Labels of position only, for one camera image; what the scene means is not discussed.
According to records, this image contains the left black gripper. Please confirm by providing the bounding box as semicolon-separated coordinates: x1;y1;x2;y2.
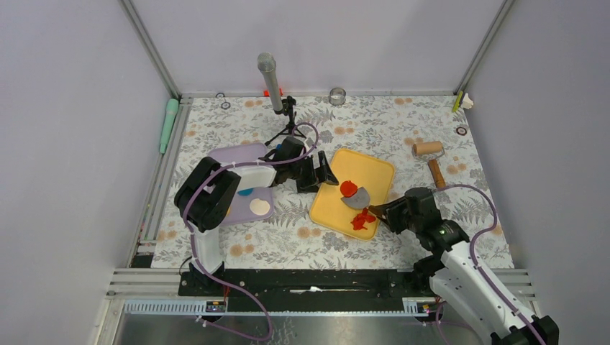
288;152;338;194

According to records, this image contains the red dough scrap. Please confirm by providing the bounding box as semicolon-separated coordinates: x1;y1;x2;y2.
350;208;377;231

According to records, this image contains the metal dough scraper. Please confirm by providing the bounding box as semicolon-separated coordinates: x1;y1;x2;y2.
340;187;385;210

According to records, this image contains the yellow tray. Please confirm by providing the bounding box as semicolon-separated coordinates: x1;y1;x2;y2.
309;148;395;241

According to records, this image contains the purple tray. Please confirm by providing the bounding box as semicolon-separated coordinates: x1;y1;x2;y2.
208;142;273;226

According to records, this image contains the wooden dough roller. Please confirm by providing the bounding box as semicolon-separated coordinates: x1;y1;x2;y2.
412;141;447;189

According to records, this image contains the red dough ball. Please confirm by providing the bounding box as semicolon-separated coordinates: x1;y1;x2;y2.
340;180;359;198

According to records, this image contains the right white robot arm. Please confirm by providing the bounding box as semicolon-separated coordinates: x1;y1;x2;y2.
368;188;560;344

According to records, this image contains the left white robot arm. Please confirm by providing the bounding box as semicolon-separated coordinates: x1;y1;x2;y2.
174;137;339;295

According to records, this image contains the flat white dough disc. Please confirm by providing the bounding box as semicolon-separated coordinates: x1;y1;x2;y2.
249;198;271;216

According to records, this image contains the flat blue dough disc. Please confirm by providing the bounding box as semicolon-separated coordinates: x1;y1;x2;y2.
237;188;254;196

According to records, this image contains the black mini tripod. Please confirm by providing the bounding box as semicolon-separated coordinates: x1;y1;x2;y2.
264;96;306;147

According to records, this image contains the grey microphone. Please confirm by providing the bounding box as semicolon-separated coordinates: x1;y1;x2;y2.
257;52;283;114

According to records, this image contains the white corner clip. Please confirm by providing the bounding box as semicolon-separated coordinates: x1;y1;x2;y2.
452;91;474;112

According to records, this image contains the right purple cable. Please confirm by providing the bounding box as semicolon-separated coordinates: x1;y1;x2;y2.
433;183;549;345

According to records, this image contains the purple cable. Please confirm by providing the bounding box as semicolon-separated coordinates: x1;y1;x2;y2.
433;183;549;345
181;121;320;343

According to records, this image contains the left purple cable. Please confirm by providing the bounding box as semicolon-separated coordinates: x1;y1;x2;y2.
181;121;320;343

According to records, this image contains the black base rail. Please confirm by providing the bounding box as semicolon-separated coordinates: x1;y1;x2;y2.
178;268;441;315

